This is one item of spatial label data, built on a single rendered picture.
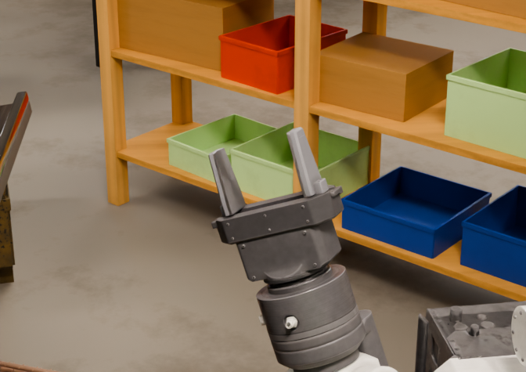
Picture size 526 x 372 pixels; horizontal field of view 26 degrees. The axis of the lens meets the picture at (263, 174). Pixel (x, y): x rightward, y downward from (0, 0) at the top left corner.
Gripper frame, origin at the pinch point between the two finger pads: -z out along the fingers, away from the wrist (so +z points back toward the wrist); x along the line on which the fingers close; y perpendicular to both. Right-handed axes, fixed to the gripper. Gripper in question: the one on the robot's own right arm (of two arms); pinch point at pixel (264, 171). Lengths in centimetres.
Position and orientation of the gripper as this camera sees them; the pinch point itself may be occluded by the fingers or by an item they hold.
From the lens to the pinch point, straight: 105.3
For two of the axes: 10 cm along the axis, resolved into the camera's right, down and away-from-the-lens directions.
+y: -3.8, 2.5, -8.9
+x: 8.7, -2.2, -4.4
